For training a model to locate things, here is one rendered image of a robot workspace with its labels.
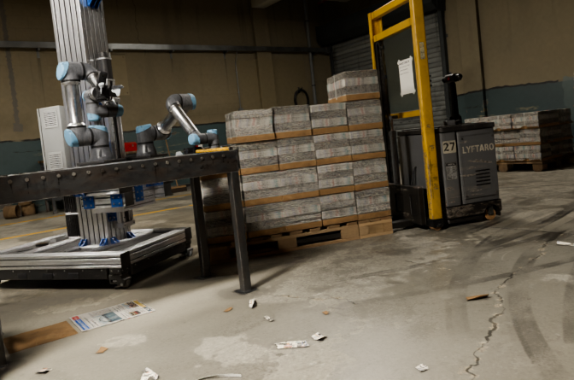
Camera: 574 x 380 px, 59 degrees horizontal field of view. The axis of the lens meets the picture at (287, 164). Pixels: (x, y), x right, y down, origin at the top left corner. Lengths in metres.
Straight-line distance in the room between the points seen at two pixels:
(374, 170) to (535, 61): 6.16
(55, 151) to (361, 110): 2.26
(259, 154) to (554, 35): 6.85
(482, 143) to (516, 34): 5.79
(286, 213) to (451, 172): 1.34
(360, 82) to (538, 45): 6.10
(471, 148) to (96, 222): 2.88
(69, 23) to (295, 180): 1.92
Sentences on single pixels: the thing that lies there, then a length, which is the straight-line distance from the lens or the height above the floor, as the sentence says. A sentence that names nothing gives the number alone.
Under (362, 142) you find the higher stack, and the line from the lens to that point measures 3.95.
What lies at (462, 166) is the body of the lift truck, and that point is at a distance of 4.22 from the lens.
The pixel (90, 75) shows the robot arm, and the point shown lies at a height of 1.37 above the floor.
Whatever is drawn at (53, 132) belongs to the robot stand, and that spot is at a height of 1.05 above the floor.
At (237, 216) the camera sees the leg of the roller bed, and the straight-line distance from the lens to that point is 2.85.
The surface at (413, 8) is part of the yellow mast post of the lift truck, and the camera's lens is 4.09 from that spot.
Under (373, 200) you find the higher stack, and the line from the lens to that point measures 4.02.
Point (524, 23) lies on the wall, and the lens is 9.92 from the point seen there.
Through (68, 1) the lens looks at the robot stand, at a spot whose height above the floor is 1.93.
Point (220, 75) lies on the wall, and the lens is 11.33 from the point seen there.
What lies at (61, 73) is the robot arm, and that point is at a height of 1.38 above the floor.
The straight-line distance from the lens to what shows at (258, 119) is 3.67.
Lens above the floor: 0.83
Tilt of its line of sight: 3 degrees down
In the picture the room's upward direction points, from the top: 6 degrees counter-clockwise
